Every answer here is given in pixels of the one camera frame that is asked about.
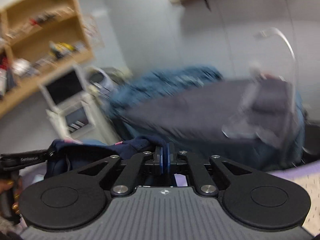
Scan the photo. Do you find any navy pink kids garment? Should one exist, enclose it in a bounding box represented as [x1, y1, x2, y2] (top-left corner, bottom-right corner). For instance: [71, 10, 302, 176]
[44, 135, 167, 179]

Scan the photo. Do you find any dark grey bed cover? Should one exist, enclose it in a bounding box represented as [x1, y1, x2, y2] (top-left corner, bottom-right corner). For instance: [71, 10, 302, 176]
[125, 78, 298, 156]

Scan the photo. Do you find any left hand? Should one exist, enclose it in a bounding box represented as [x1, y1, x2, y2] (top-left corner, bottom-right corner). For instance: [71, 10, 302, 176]
[1, 173, 22, 227]

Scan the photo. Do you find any wooden wall shelf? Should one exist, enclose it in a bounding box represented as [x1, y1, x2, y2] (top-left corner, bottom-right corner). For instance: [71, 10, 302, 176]
[1, 0, 94, 116]

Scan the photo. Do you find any white bedside cabinet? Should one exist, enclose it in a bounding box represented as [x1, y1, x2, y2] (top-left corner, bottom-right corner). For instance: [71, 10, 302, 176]
[39, 64, 119, 145]

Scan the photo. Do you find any purple floral bedsheet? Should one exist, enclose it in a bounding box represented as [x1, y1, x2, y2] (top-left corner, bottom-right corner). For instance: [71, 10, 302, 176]
[19, 152, 319, 239]

